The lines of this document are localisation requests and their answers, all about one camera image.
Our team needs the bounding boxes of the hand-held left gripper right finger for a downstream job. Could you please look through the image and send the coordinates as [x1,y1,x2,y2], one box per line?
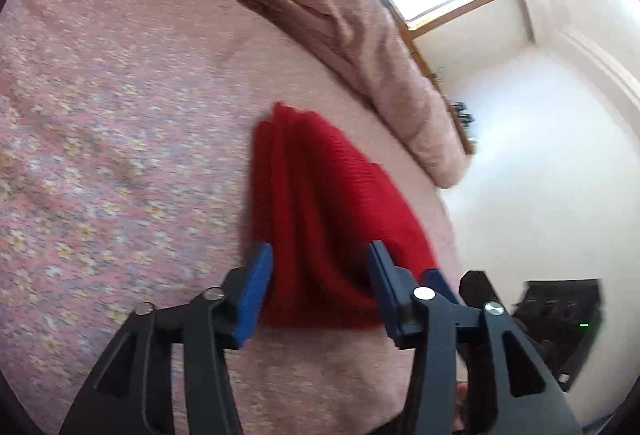
[367,241,583,435]

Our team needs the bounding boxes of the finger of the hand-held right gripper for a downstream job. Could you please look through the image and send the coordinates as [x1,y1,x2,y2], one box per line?
[459,270,512,316]
[422,268,459,306]

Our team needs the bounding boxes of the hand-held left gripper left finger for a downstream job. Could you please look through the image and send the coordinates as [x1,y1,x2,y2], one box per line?
[60,242,275,435]

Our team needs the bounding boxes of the red knitted cardigan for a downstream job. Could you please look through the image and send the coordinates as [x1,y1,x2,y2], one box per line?
[248,101,441,331]

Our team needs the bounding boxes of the small black devices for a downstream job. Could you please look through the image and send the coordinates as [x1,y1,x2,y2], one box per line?
[450,101,475,127]

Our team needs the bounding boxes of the pink floral bed sheet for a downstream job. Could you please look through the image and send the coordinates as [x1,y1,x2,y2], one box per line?
[0,0,468,435]

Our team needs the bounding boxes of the pink floral duvet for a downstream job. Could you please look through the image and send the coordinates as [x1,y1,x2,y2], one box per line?
[130,0,473,188]

